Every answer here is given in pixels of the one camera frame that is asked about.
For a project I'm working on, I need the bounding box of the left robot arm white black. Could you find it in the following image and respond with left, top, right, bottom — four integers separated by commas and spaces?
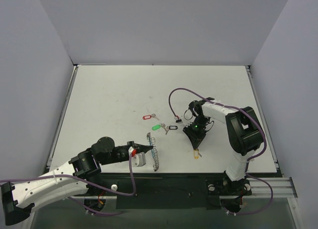
0, 137, 154, 226

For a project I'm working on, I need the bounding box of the aluminium rail frame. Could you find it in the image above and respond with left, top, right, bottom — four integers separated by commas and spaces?
21, 65, 299, 229

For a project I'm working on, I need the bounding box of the black tag key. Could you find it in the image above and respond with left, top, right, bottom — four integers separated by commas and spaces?
164, 125, 178, 135

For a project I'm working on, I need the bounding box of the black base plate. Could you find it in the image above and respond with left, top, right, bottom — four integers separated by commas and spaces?
90, 173, 251, 212

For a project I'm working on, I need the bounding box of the yellow tag key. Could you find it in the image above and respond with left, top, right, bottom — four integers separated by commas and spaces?
193, 149, 202, 159

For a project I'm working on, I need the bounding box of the red tag key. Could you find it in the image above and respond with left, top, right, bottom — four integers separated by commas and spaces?
142, 113, 159, 120

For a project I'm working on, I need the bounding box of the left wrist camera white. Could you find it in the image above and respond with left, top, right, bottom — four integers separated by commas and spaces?
128, 147, 146, 167

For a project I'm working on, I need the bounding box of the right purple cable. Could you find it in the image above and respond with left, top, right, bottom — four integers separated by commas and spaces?
168, 87, 275, 216

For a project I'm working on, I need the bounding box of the green tag key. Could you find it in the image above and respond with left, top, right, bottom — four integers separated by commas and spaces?
152, 123, 166, 131

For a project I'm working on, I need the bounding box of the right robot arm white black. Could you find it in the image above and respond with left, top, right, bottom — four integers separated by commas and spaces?
183, 98, 265, 194

